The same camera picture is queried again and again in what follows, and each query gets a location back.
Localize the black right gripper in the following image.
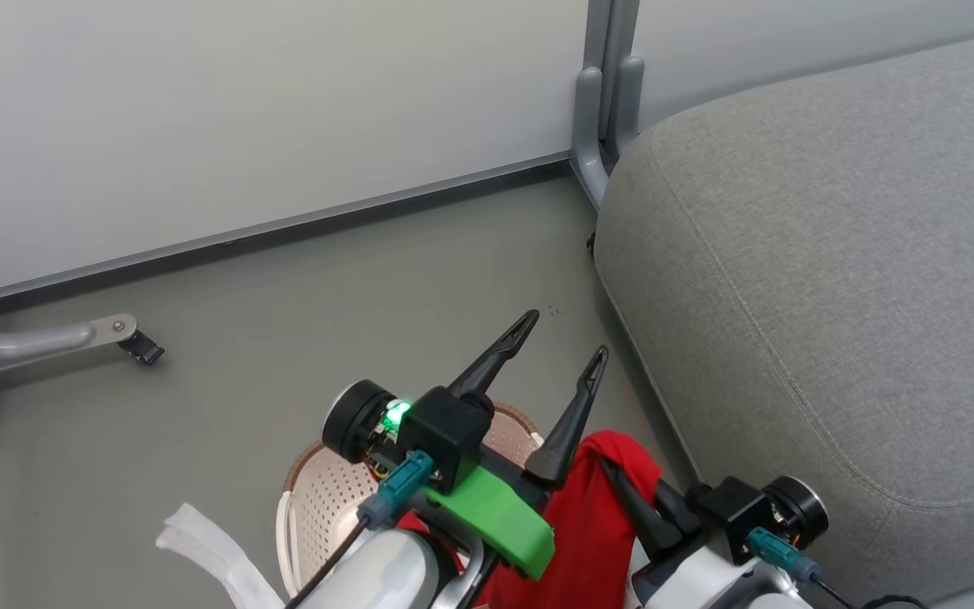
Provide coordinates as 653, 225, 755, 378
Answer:
654, 475, 831, 553

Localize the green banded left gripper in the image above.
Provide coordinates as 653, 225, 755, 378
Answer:
321, 310, 684, 583

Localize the red clothing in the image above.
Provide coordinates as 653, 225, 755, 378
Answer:
397, 430, 662, 609

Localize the beige perforated laundry basket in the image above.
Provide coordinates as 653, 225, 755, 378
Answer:
276, 400, 549, 598

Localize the grey fabric sofa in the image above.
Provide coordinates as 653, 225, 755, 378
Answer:
592, 30, 974, 606

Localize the black caster wheel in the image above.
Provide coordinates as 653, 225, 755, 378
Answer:
118, 329, 166, 367

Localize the grey metal partition leg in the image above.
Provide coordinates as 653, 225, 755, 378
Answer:
0, 271, 139, 376

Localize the right teal plug black cable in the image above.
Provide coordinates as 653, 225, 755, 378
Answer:
747, 526, 933, 609

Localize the teal plug black cable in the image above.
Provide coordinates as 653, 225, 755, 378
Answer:
747, 526, 933, 609
284, 450, 435, 609

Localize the left teal plug black cable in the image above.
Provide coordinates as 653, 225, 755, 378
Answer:
284, 450, 435, 609

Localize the grey metal partition post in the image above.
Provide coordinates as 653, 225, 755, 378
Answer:
571, 0, 647, 211

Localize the grey partition bottom rail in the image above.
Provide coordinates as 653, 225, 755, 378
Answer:
0, 151, 574, 307

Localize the white fabric strap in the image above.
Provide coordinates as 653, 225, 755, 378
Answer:
156, 502, 287, 609

